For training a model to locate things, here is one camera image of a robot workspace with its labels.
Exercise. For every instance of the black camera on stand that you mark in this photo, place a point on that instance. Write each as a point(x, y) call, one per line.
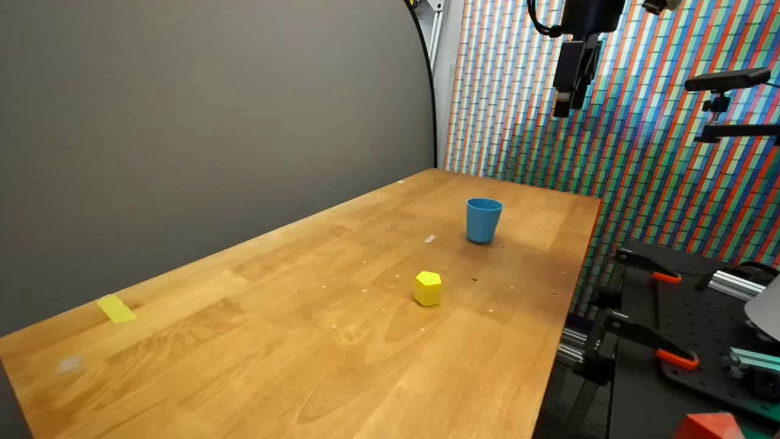
point(727, 100)

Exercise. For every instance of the yellow block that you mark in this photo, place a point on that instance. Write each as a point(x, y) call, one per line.
point(427, 289)

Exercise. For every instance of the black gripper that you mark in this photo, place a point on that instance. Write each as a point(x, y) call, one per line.
point(593, 15)

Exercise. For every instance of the teal metal part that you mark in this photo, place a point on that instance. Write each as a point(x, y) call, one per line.
point(757, 363)

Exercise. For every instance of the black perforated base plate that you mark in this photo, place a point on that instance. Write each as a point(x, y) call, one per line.
point(699, 313)

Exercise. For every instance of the blue plastic cup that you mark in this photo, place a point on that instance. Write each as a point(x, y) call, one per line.
point(483, 221)

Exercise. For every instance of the orange-red block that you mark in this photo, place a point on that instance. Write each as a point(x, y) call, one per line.
point(707, 425)

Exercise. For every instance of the colourful checkered backdrop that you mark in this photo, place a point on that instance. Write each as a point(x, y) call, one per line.
point(642, 155)

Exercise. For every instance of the yellow tape strip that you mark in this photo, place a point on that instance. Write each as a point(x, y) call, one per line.
point(115, 309)

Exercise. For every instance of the silver aluminium profile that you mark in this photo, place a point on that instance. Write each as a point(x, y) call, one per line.
point(735, 285)

